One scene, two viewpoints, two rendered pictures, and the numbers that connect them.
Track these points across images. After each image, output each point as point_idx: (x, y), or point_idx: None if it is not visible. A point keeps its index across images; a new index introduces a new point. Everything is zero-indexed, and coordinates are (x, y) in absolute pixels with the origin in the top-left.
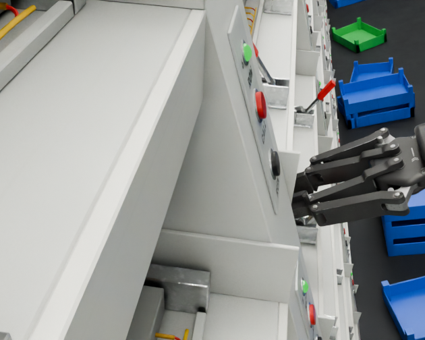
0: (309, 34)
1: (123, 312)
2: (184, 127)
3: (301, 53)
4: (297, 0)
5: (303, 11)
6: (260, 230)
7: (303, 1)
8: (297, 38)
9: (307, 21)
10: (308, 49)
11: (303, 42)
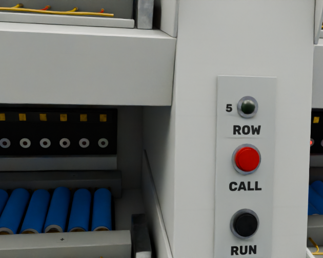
0: (215, 224)
1: None
2: None
3: (164, 249)
4: (173, 105)
5: (175, 141)
6: None
7: (202, 120)
8: (168, 205)
9: (216, 187)
10: (172, 251)
11: (170, 224)
